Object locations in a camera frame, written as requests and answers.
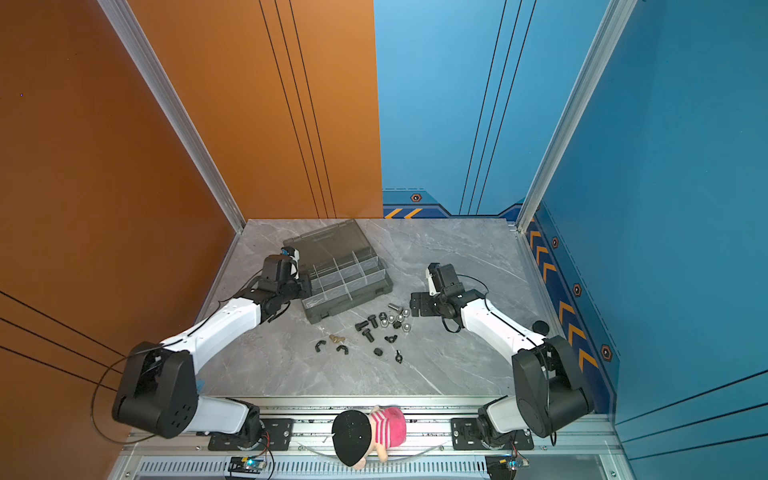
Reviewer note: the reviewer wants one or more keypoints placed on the circuit board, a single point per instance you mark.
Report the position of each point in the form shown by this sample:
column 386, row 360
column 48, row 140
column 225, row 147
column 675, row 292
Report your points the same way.
column 246, row 466
column 505, row 467

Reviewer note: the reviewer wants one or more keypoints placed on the left circuit board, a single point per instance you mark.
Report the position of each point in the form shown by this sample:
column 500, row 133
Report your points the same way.
column 246, row 466

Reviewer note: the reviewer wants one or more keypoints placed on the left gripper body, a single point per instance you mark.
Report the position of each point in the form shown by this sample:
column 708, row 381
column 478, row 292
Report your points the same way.
column 297, row 290

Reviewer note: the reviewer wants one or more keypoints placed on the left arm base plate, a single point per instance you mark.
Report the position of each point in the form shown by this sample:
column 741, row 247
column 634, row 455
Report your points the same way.
column 274, row 434

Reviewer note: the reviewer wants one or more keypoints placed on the aluminium rail frame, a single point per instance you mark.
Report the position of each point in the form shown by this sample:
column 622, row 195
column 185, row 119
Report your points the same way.
column 587, row 449

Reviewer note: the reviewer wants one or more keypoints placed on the right circuit board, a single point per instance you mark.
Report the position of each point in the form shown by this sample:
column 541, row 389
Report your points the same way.
column 505, row 467

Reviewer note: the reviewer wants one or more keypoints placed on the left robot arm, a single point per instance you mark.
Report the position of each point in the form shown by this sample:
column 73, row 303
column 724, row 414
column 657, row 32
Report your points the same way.
column 158, row 390

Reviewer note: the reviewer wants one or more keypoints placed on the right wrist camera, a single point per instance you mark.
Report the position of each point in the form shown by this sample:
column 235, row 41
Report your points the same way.
column 430, row 284

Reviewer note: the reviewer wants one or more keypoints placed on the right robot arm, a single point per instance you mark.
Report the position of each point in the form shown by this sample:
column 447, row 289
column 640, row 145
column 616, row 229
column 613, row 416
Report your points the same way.
column 550, row 389

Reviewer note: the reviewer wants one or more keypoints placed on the left aluminium corner post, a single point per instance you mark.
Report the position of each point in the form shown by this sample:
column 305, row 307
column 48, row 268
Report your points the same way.
column 129, row 31

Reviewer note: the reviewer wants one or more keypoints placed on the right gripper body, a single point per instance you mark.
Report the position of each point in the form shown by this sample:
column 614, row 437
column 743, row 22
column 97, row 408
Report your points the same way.
column 429, row 304

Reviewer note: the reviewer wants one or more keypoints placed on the grey plastic organizer box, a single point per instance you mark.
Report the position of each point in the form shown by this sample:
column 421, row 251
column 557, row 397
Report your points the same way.
column 343, row 269

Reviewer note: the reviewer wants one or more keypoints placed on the aluminium corner post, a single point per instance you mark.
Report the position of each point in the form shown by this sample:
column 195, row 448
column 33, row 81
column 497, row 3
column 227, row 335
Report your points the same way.
column 610, row 30
column 129, row 31

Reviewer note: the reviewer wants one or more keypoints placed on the right aluminium corner post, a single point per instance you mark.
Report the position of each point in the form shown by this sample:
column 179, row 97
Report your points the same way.
column 610, row 30

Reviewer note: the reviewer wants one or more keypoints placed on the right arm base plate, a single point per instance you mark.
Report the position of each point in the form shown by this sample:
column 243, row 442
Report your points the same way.
column 475, row 433

